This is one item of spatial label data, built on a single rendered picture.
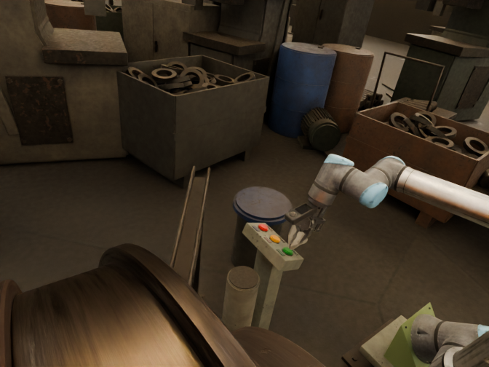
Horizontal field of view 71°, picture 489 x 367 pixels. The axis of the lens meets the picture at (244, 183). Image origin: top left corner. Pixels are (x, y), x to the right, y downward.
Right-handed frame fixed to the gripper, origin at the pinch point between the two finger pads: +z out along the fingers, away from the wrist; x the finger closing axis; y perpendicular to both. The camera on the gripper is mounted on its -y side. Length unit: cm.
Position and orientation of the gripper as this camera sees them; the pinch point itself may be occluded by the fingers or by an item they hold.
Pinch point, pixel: (290, 246)
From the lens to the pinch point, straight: 128.5
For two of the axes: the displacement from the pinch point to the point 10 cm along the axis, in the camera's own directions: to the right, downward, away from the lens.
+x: -5.7, -4.9, 6.6
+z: -3.9, 8.7, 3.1
